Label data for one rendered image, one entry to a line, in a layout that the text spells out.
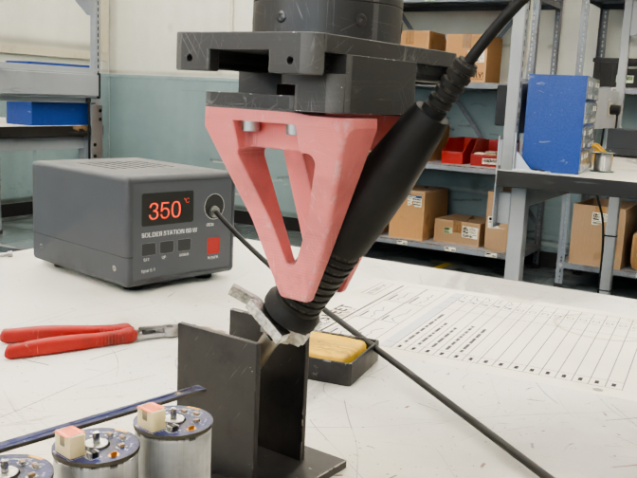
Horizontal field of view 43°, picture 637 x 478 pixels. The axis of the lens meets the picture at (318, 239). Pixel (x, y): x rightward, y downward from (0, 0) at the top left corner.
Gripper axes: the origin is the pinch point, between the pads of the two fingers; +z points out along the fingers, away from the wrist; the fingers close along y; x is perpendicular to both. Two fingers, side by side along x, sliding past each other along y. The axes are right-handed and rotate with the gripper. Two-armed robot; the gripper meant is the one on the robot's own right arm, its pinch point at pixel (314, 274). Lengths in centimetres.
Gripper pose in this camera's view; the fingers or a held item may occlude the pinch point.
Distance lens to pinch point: 33.2
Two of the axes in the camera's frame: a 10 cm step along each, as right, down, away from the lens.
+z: -0.5, 9.8, 1.8
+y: -5.9, 1.1, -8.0
